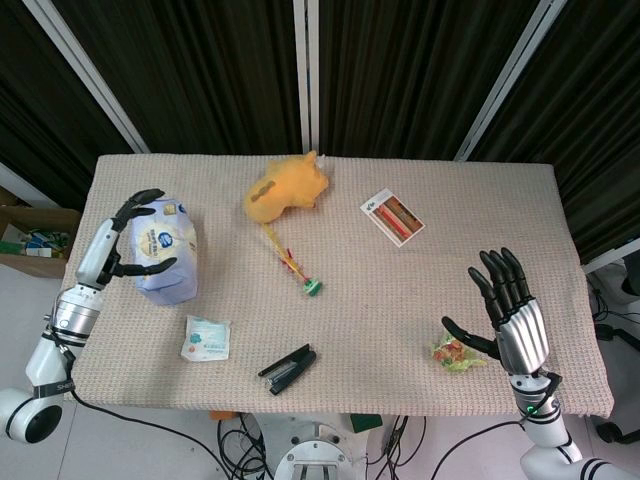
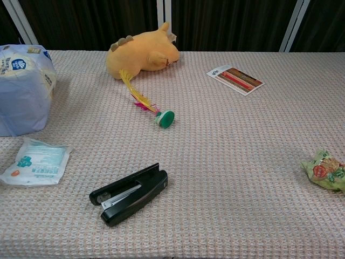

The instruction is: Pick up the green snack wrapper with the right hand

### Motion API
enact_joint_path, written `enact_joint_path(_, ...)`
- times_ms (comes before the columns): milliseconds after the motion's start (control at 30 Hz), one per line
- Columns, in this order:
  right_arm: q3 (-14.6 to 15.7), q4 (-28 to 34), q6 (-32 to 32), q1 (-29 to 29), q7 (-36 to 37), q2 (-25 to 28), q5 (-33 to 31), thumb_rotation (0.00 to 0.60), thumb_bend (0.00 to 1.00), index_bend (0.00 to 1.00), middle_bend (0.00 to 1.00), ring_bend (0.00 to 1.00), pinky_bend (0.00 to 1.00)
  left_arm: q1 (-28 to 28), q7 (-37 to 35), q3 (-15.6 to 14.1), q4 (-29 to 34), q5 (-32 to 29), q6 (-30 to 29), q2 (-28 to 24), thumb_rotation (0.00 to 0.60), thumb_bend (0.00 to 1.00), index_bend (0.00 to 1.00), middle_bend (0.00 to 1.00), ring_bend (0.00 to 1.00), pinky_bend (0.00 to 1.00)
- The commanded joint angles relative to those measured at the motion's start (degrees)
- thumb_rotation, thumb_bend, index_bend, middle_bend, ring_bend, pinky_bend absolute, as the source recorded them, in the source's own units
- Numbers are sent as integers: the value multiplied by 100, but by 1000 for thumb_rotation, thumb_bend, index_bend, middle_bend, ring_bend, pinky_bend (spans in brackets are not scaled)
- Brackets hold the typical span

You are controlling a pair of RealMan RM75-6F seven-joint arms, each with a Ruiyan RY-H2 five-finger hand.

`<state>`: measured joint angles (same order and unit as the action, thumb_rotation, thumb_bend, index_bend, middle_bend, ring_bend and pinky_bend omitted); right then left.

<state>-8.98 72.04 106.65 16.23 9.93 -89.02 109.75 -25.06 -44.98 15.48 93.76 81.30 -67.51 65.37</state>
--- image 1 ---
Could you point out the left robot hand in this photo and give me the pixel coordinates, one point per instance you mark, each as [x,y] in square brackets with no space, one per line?
[95,248]

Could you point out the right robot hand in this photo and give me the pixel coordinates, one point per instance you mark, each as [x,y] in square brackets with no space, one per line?
[522,330]

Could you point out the green orange snack packet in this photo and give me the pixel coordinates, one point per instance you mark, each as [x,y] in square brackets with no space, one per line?
[455,354]

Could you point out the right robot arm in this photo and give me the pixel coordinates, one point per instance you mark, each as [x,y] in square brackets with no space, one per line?
[547,425]

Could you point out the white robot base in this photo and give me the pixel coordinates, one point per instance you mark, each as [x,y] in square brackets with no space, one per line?
[316,452]

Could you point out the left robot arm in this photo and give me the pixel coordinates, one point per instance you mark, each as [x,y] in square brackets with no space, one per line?
[47,360]

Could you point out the cardboard box with items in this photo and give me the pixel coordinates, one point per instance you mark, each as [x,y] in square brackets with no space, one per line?
[32,235]

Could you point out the pale purple snack bag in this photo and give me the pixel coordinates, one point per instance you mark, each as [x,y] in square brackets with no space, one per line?
[162,250]

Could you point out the black wheeled equipment stand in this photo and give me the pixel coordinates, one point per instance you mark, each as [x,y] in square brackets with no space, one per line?
[612,320]

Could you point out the small white teal packet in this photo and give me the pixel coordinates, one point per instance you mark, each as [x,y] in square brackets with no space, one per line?
[206,339]

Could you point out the striped printed card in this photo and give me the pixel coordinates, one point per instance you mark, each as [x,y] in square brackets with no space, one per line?
[393,216]

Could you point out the beige woven tablecloth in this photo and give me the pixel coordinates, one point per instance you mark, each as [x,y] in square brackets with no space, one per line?
[350,300]

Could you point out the yellow plush toy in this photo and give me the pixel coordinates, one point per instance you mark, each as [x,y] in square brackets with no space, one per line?
[285,187]

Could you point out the yellow ribbon toy with green end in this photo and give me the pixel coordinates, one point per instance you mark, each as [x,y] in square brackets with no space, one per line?
[295,262]

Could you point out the black curtain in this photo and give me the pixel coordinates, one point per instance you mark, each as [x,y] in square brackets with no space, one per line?
[200,70]

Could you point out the black stapler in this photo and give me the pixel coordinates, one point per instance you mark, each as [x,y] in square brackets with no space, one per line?
[289,368]

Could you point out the white frame post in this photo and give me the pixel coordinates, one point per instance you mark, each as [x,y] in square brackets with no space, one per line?
[87,70]
[505,80]
[306,75]

